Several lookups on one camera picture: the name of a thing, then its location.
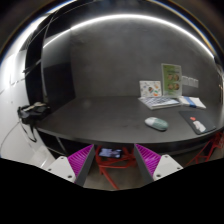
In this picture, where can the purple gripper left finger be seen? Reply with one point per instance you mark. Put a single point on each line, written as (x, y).
(74, 168)

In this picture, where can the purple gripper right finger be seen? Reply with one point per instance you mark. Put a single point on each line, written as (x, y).
(154, 166)

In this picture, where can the green and white computer mouse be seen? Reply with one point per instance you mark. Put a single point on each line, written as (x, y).
(156, 123)

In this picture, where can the black mouse pad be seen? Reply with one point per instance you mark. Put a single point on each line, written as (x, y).
(199, 121)

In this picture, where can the red metal chair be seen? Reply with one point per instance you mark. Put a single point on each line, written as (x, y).
(126, 160)
(216, 142)

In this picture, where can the smartphone on chair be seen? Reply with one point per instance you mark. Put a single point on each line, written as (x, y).
(110, 153)

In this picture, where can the white keyboard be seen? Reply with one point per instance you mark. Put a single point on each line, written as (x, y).
(158, 102)

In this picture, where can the red metal chair right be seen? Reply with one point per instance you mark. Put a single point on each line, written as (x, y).
(216, 142)

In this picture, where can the white and blue booklet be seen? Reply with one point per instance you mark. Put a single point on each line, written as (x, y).
(191, 102)

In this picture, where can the small white picture card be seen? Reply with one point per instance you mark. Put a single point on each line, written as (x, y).
(150, 88)

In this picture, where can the green standing menu sign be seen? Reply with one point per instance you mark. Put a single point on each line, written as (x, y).
(172, 80)

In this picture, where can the white wall socket plate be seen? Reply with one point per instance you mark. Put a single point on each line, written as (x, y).
(189, 81)

